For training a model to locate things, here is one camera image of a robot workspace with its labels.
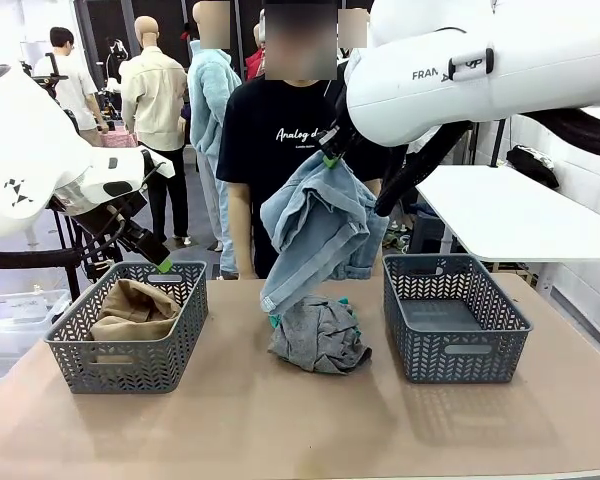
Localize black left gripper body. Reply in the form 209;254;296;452
86;196;170;263

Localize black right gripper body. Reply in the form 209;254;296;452
319;92;370;160

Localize beige garment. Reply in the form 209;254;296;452
89;278;184;344

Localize light blue denim jeans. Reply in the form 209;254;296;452
259;149;391;316

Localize teal garment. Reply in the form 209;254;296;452
267;296;362;337

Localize grey knit garment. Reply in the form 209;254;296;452
267;293;374;376

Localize person's right forearm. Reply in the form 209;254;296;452
226;180;258;280

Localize person in black t-shirt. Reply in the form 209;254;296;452
215;0;394;280

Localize table with pink cloth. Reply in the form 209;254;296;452
99;124;141;149

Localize grey plastic woven basket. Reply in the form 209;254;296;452
43;259;210;395
381;253;535;385

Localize mannequin in red top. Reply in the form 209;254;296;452
244;22;267;81

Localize dark storage bin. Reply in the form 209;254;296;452
409;209;449;254

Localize mannequin in cream shirt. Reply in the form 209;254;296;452
118;14;191;247

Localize mannequin in blue fleece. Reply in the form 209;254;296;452
187;0;244;275

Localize man in white t-shirt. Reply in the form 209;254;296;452
32;27;110;149

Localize clear plastic storage box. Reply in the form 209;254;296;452
0;288;72;401

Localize black light stand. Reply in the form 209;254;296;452
489;119;509;169

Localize large white table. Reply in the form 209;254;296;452
414;163;600;264

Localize black bundle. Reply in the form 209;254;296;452
505;144;561;190

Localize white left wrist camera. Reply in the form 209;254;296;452
139;147;176;180

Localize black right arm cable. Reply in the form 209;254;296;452
374;107;600;219

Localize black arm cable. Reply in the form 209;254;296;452
374;107;600;219
0;202;127;272

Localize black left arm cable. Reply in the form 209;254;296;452
0;202;127;272

